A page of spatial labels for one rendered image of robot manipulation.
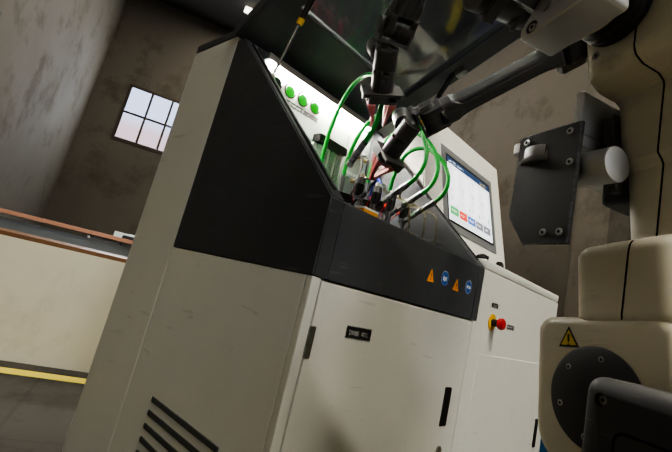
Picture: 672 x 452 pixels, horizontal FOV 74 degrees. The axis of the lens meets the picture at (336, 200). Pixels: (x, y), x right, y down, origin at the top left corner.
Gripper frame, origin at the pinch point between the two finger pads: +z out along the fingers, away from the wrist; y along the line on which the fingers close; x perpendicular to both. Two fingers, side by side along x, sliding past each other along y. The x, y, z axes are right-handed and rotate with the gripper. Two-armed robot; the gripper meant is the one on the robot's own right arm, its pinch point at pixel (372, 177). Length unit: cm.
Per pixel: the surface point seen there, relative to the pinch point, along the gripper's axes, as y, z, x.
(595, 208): 120, 12, -280
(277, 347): -51, 15, 30
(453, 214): 16, 10, -53
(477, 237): 17, 16, -73
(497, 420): -48, 41, -63
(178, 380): -41, 47, 38
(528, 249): 157, 89, -315
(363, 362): -51, 16, 9
